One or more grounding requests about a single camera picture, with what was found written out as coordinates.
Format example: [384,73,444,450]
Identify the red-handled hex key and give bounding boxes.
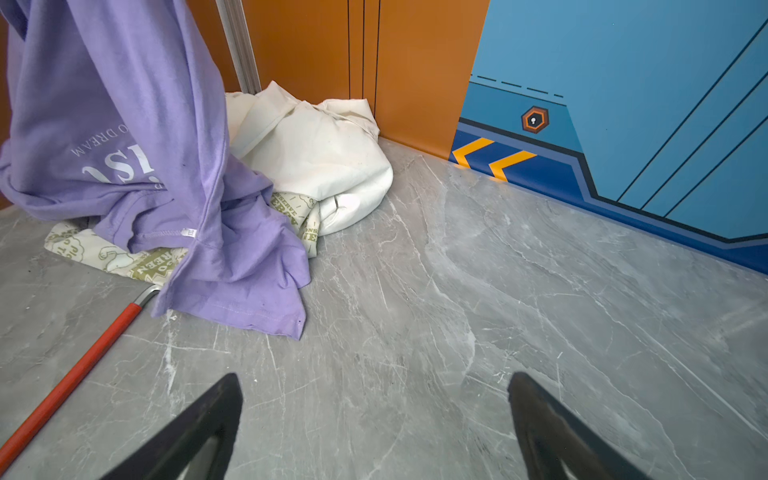
[1,286,161,475]

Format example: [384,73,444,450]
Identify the purple t-shirt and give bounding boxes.
[1,1,310,339]

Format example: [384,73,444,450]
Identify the cream green-printed cloth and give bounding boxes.
[44,192,330,286]

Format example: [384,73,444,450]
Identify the plain white cloth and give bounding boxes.
[226,82,393,236]

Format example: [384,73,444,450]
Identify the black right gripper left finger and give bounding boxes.
[104,373,243,479]

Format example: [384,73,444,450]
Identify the aluminium left corner post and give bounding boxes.
[215,0,262,94]

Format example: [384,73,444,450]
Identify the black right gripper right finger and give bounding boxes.
[508,372,649,480]

